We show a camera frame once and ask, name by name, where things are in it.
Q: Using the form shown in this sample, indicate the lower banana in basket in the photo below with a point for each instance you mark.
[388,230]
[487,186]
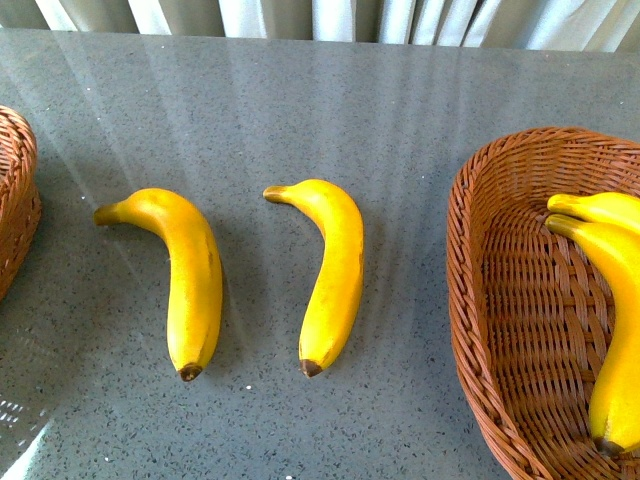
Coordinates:
[614,405]

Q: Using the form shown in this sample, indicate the white pleated curtain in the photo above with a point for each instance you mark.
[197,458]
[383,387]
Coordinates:
[588,26]

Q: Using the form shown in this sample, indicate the right brown wicker basket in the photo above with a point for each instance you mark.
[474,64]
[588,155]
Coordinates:
[530,318]

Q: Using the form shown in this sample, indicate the yellow banana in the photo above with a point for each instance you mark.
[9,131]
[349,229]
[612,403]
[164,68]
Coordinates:
[195,301]
[335,299]

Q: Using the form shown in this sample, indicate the banana in basket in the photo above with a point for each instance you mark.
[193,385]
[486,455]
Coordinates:
[607,207]
[614,405]

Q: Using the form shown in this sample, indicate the brown wicker basket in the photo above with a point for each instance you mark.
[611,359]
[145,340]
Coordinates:
[20,200]
[530,318]

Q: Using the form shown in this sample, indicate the left brown wicker basket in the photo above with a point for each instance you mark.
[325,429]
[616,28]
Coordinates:
[20,200]

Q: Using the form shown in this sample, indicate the upper banana in basket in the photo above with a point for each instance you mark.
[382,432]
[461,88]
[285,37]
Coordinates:
[607,207]

